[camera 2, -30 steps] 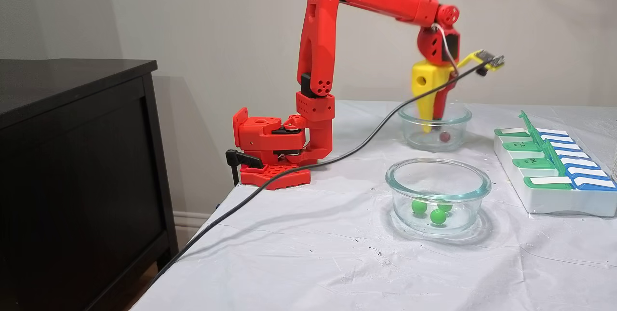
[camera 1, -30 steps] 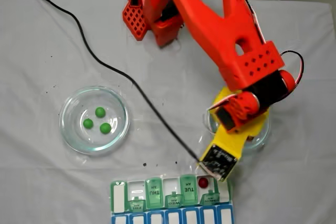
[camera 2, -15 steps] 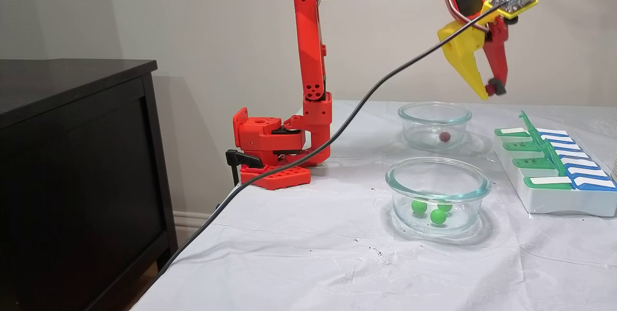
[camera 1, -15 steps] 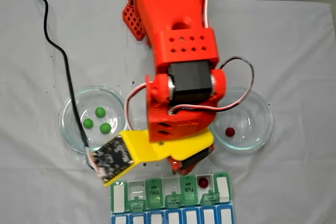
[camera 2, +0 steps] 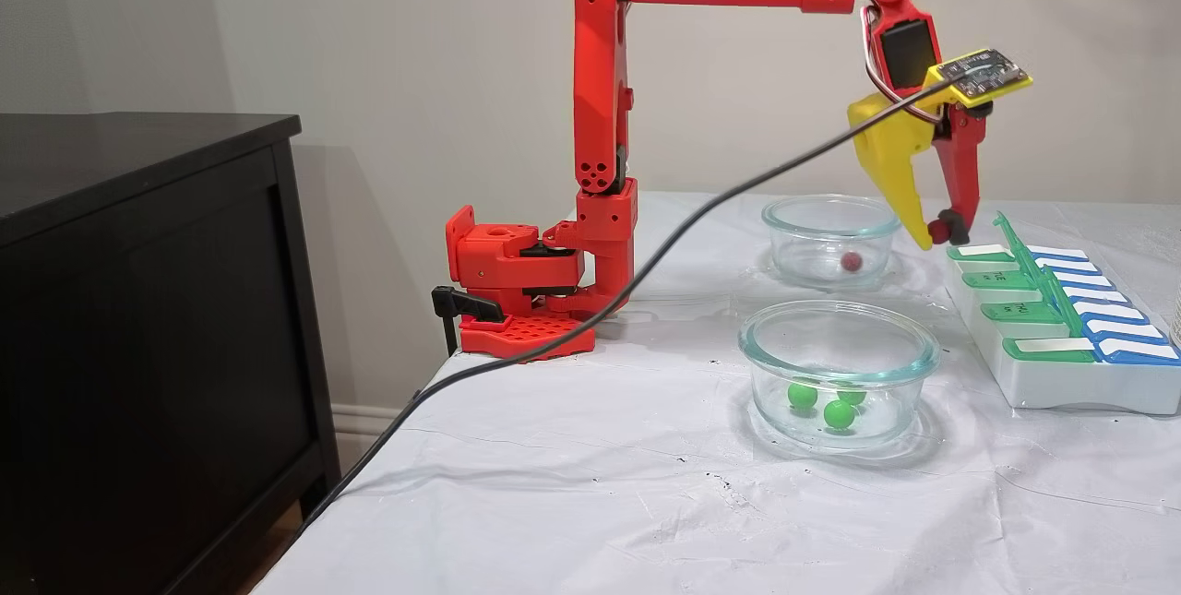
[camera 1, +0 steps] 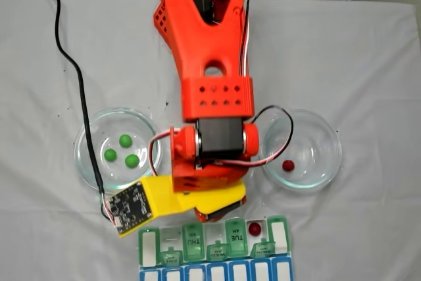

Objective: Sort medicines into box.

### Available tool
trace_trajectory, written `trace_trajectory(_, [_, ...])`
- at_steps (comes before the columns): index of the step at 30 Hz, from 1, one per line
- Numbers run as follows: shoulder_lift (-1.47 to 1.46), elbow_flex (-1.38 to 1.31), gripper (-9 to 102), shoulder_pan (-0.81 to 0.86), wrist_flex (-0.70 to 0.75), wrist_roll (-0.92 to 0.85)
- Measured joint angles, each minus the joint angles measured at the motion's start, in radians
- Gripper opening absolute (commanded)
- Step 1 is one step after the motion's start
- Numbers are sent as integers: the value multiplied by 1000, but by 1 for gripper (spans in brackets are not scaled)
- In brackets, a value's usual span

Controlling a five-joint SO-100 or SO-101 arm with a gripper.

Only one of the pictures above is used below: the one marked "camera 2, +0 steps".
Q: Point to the red ball pill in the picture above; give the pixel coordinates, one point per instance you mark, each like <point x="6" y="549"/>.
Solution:
<point x="851" y="260"/>
<point x="938" y="229"/>

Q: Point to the weekly pill organizer box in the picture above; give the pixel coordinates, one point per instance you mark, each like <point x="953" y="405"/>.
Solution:
<point x="1061" y="383"/>

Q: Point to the glass bowl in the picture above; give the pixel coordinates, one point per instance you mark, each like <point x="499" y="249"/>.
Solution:
<point x="766" y="392"/>
<point x="793" y="244"/>

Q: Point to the green ball pill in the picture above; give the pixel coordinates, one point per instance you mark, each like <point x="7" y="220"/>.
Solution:
<point x="852" y="394"/>
<point x="839" y="413"/>
<point x="802" y="395"/>

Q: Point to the white tablecloth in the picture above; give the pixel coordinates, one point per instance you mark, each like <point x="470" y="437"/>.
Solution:
<point x="600" y="503"/>

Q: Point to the black table clamp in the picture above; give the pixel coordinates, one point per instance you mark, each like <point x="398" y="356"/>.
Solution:
<point x="457" y="302"/>

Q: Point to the white baseboard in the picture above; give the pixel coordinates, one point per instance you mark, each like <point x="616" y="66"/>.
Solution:
<point x="360" y="424"/>

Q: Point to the black wooden cabinet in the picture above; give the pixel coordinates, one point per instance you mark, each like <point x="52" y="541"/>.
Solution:
<point x="138" y="346"/>

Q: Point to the yellow camera mount with board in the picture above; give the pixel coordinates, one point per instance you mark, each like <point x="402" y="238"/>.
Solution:
<point x="983" y="74"/>

